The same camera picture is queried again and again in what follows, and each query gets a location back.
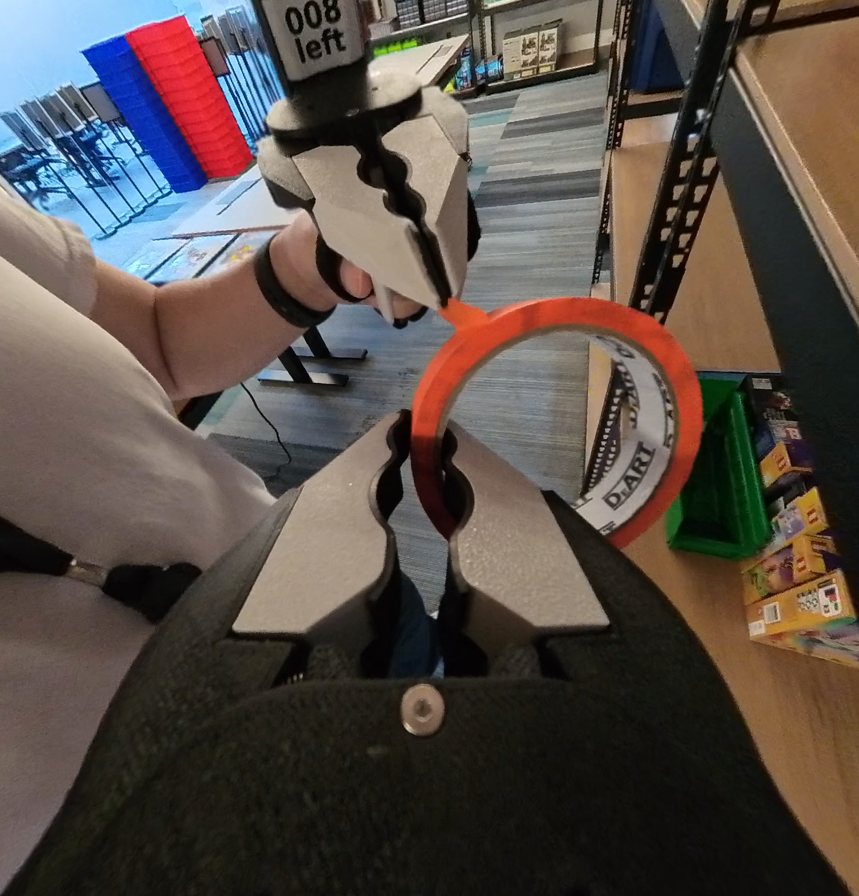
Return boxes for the stack of blue bins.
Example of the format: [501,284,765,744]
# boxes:
[83,35,206,194]

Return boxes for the orange tape roll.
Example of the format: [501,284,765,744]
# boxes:
[412,297,705,550]

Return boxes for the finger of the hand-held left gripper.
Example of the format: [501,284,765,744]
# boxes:
[374,115,469,302]
[293,138,447,312]

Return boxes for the white shirt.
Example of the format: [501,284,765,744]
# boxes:
[0,168,276,896]

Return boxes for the stack of red bins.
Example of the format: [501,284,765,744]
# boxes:
[126,14,255,180]

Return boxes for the person's left hand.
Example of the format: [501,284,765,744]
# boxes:
[301,222,427,329]

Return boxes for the black wristband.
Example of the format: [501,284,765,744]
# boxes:
[252,231,335,330]

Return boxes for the black metal rack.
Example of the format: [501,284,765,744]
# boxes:
[591,0,859,561]

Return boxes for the background shelf unit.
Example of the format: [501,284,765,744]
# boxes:
[374,0,605,96]

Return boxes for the black floor cable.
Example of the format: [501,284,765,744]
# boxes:
[241,378,299,466]

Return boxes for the green plastic bin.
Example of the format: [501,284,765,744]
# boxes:
[665,376,775,561]

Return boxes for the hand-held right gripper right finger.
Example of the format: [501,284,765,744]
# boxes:
[444,420,612,659]

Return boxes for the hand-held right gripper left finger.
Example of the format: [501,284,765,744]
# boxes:
[234,413,405,659]

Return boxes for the person's left forearm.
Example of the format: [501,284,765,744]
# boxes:
[94,245,318,407]

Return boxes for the black badge reel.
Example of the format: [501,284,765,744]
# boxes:
[101,560,203,624]

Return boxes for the purple toy box yellow lid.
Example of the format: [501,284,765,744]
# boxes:
[759,420,815,488]

